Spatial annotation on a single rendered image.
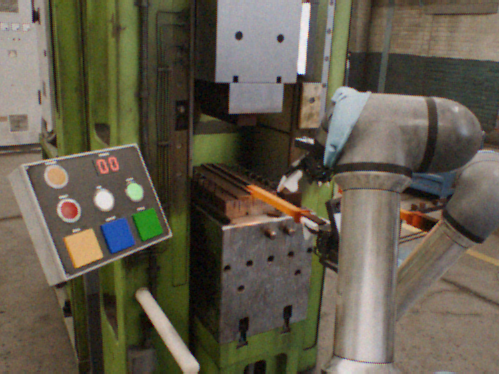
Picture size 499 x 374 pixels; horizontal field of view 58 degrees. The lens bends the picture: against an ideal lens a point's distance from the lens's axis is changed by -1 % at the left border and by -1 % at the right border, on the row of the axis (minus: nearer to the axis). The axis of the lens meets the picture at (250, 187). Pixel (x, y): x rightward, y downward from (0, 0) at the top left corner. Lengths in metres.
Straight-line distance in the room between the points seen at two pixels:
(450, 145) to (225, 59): 0.88
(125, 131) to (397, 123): 0.99
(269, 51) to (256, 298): 0.84
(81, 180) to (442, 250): 0.83
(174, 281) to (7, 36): 5.17
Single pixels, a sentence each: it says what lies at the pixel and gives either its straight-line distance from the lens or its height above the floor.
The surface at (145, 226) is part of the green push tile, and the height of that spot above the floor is 1.01.
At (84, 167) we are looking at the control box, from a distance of 1.21.
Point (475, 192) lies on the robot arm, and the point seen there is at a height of 1.24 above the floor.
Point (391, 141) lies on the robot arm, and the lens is 0.67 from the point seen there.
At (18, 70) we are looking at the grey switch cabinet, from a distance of 6.55.
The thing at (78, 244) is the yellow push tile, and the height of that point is 1.02.
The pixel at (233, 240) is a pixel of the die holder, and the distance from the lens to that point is 1.52.
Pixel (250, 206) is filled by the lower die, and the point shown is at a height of 0.95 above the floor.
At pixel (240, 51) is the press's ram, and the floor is 1.46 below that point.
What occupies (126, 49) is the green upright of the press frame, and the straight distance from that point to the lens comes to 1.47.
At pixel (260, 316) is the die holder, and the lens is 1.73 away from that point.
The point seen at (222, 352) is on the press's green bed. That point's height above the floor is 0.43.
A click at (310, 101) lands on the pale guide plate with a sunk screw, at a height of 1.29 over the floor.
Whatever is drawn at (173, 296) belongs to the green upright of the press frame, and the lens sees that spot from 1.76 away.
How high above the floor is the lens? 1.48
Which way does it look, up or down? 17 degrees down
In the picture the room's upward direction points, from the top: 3 degrees clockwise
